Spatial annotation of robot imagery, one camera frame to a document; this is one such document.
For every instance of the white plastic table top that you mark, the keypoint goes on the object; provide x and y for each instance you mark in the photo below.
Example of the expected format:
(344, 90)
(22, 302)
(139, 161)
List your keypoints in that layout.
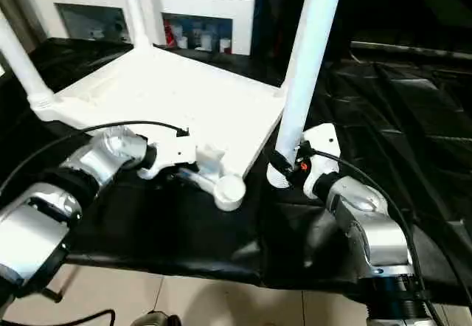
(166, 93)

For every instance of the white plastic table leg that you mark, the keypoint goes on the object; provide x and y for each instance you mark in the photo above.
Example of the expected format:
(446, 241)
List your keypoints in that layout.
(22, 57)
(136, 9)
(309, 45)

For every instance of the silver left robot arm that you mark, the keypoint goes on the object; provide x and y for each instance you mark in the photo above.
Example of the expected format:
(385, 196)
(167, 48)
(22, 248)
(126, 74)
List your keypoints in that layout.
(92, 163)

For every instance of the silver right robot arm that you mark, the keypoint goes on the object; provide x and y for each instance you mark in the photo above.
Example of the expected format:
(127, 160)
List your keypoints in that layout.
(368, 222)

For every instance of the black mat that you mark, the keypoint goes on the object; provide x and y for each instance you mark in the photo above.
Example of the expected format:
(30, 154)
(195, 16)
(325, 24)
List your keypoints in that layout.
(387, 138)

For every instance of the white cup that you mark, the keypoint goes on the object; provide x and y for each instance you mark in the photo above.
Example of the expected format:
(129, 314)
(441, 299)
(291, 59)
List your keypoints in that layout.
(181, 42)
(225, 45)

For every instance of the white textured jar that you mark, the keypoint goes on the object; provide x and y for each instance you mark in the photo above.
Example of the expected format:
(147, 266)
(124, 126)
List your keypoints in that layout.
(206, 42)

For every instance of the grey white ornament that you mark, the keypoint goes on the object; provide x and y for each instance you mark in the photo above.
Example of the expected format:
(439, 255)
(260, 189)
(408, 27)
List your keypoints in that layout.
(119, 29)

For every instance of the dark metal rod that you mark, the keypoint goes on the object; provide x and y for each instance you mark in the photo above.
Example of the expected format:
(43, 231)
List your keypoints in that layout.
(413, 49)

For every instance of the small white figurine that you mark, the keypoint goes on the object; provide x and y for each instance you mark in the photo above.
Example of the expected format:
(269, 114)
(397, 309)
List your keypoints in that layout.
(95, 32)

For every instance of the black backdrop cloth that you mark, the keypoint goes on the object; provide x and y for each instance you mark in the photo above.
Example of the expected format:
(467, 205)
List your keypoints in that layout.
(405, 5)

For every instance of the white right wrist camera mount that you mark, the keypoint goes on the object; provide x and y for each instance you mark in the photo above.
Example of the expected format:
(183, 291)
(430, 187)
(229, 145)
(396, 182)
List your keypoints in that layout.
(324, 145)

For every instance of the black table frame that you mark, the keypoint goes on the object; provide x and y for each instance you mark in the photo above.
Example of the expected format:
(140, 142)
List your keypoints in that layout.
(55, 294)

